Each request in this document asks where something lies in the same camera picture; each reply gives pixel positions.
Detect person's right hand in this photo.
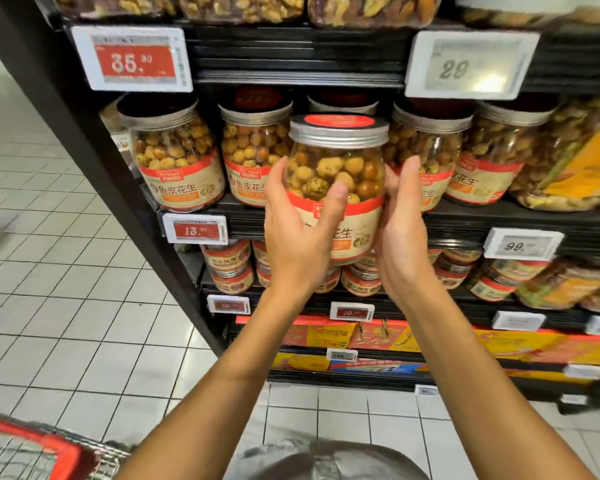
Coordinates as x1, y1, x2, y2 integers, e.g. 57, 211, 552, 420
375, 155, 443, 301

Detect person's left hand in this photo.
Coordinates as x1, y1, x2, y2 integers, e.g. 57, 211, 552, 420
263, 157, 349, 301

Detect peanut jar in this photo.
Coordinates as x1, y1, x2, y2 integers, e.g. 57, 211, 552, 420
285, 113, 389, 266

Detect row of peanut jars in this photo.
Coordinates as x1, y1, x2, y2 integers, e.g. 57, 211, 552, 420
117, 85, 561, 214

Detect black metal store shelf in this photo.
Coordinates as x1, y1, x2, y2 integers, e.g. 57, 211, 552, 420
0, 0, 600, 416

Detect red-trimmed wire shopping cart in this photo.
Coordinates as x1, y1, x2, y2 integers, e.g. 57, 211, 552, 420
0, 409, 131, 480

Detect person's right forearm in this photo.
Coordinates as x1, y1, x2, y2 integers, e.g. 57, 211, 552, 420
385, 279, 596, 480

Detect person's left forearm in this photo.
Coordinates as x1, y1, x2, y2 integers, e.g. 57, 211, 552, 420
115, 285, 316, 480

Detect yellow gift box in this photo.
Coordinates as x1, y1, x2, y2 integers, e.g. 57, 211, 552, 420
305, 323, 359, 348

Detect large white price tag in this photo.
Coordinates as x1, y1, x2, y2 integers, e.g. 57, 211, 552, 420
405, 31, 541, 101
72, 25, 193, 93
162, 213, 229, 246
483, 227, 565, 262

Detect flat yellow box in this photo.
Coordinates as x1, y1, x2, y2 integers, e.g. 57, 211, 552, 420
270, 351, 331, 372

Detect flat blue box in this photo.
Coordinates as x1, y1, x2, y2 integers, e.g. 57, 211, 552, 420
330, 359, 431, 376

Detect long orange yellow box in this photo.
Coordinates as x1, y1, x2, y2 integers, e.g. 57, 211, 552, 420
475, 329, 600, 366

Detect orange chain-print gift box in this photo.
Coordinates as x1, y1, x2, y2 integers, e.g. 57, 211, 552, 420
350, 319, 421, 353

